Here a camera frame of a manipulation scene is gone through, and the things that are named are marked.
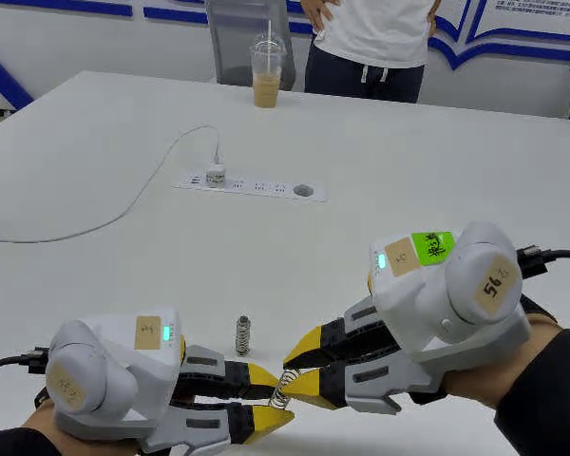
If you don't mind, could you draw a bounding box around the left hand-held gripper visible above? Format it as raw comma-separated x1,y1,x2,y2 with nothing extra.
45,306,296,456

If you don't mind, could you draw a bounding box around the metal coil spring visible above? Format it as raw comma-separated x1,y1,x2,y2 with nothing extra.
267,367,299,410
235,318,254,357

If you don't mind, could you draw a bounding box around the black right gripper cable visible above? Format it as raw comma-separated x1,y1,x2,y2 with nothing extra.
516,243,570,279

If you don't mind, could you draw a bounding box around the clear plastic drink cup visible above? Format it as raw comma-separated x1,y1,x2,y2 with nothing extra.
248,34,289,109

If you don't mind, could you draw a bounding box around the person's left forearm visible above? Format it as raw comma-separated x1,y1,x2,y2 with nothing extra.
0,426,63,456

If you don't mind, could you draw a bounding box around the person's right forearm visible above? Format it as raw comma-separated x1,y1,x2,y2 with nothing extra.
493,327,570,456

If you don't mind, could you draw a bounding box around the person's left hand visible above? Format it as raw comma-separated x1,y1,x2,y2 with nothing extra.
20,386,143,456

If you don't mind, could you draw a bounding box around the white plug charger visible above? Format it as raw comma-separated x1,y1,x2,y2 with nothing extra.
204,161,227,189

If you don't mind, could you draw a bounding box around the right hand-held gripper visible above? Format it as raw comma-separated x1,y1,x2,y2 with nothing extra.
281,219,533,416

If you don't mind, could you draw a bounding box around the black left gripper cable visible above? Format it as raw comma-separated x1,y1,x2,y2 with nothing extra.
0,347,51,387

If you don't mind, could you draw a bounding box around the white built-in power strip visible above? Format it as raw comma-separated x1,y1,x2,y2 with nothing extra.
171,171,329,204

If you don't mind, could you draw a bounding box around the metal pin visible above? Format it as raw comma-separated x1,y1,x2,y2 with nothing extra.
236,313,253,357

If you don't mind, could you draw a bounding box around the person's right hand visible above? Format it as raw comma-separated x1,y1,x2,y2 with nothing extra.
409,294,565,410

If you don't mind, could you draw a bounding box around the white drinking straw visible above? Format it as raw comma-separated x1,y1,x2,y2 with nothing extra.
264,18,274,72

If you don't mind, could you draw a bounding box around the white charging cable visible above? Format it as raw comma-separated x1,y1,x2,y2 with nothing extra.
0,123,224,244

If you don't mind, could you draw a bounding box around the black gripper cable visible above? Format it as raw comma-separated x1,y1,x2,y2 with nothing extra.
0,347,51,387
516,243,570,279

